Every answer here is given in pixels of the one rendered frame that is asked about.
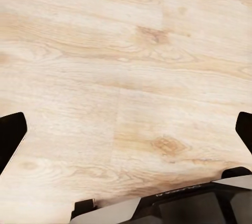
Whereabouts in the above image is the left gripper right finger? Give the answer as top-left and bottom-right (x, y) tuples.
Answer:
(235, 111), (252, 154)

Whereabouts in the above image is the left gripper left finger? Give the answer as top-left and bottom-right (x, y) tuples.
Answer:
(0, 112), (27, 175)

